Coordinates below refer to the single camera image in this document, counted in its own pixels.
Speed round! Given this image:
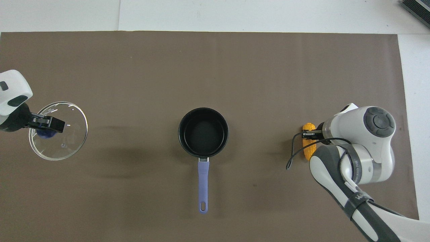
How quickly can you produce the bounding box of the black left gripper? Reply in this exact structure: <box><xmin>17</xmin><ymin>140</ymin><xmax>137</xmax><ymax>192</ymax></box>
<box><xmin>0</xmin><ymin>103</ymin><xmax>65</xmax><ymax>133</ymax></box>

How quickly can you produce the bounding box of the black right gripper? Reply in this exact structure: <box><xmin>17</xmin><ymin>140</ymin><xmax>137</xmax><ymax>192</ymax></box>
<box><xmin>302</xmin><ymin>122</ymin><xmax>328</xmax><ymax>146</ymax></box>

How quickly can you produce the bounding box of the yellow toy corn cob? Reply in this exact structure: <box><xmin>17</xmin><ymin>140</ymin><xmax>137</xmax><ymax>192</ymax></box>
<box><xmin>302</xmin><ymin>123</ymin><xmax>318</xmax><ymax>161</ymax></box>

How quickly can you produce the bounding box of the glass lid with blue knob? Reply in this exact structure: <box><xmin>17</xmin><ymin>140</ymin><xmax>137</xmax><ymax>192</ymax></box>
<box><xmin>29</xmin><ymin>101</ymin><xmax>89</xmax><ymax>161</ymax></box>

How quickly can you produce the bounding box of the brown table mat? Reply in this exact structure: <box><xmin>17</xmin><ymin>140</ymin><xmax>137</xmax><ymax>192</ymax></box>
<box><xmin>0</xmin><ymin>31</ymin><xmax>420</xmax><ymax>242</ymax></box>

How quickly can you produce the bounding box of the black ribbed device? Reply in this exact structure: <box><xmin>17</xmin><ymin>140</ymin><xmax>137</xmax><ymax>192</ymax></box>
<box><xmin>399</xmin><ymin>0</ymin><xmax>430</xmax><ymax>25</ymax></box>

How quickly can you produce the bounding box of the dark blue pot with handle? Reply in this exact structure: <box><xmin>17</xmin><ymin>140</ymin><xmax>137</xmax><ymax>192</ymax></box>
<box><xmin>178</xmin><ymin>107</ymin><xmax>229</xmax><ymax>215</ymax></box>

